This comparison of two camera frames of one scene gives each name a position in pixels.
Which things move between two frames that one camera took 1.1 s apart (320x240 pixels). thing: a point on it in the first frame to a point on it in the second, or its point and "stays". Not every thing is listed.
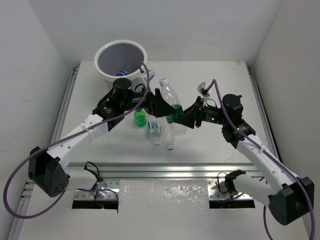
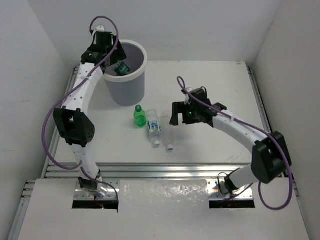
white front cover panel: (163, 196) stays
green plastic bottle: (140, 116) stays
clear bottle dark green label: (169, 94) to (121, 68)
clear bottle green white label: (155, 131) stays
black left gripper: (152, 103) to (117, 58)
